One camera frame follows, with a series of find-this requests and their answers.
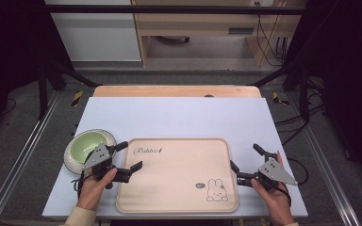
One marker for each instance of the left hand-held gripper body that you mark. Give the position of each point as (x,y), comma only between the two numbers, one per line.
(96,155)

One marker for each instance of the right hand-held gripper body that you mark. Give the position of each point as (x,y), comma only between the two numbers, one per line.
(275,172)

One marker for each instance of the green and white bowl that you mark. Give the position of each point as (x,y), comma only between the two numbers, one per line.
(85,145)

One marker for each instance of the beige tray with rabbit print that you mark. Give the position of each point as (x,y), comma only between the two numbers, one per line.
(176,175)

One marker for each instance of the person's right hand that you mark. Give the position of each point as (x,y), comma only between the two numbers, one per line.
(278,202)

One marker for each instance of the person's left hand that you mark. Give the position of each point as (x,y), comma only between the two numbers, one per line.
(91,191)

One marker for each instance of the yellow and black tape marker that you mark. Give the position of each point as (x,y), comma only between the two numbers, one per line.
(278,99)
(77,98)

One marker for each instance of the wooden table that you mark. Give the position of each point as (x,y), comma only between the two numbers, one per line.
(176,91)

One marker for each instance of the black metal stand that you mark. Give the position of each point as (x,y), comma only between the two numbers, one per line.
(53,78)
(295,78)

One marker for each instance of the white cabinet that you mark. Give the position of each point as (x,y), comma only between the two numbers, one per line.
(97,34)

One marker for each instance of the grey label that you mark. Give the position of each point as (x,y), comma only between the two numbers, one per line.
(240,31)

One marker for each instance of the black curtain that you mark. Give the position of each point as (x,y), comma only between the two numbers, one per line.
(348,62)
(9,47)

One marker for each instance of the light wooden desk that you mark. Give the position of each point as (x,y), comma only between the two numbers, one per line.
(198,22)

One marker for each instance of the aluminium floor rail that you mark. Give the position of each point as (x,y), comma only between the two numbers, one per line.
(19,160)
(330,169)

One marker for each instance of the black horizontal frame bar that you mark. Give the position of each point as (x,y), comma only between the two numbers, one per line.
(169,9)

